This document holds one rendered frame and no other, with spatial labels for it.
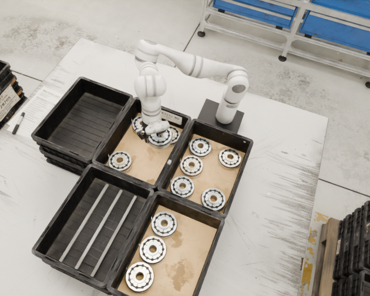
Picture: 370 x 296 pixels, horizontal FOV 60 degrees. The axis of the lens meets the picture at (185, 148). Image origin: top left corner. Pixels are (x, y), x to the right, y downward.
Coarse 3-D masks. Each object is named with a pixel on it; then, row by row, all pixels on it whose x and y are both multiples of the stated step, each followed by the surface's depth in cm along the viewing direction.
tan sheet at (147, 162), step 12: (132, 132) 154; (180, 132) 156; (120, 144) 150; (132, 144) 150; (144, 144) 151; (132, 156) 147; (144, 156) 148; (156, 156) 148; (168, 156) 148; (132, 168) 144; (144, 168) 144; (156, 168) 145; (144, 180) 141
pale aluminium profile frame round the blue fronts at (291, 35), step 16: (208, 0) 302; (288, 0) 259; (304, 0) 256; (208, 16) 318; (224, 16) 294; (240, 16) 291; (336, 16) 255; (352, 16) 251; (224, 32) 307; (240, 32) 305; (288, 32) 283; (288, 48) 296; (336, 48) 280; (352, 48) 277; (336, 64) 291
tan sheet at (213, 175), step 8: (200, 136) 155; (216, 144) 153; (216, 152) 151; (240, 152) 152; (208, 160) 149; (216, 160) 149; (208, 168) 146; (216, 168) 147; (176, 176) 143; (200, 176) 144; (208, 176) 144; (216, 176) 144; (224, 176) 145; (232, 176) 145; (200, 184) 142; (208, 184) 142; (216, 184) 142; (224, 184) 143; (232, 184) 143; (200, 192) 140; (224, 192) 141; (192, 200) 138; (224, 208) 137
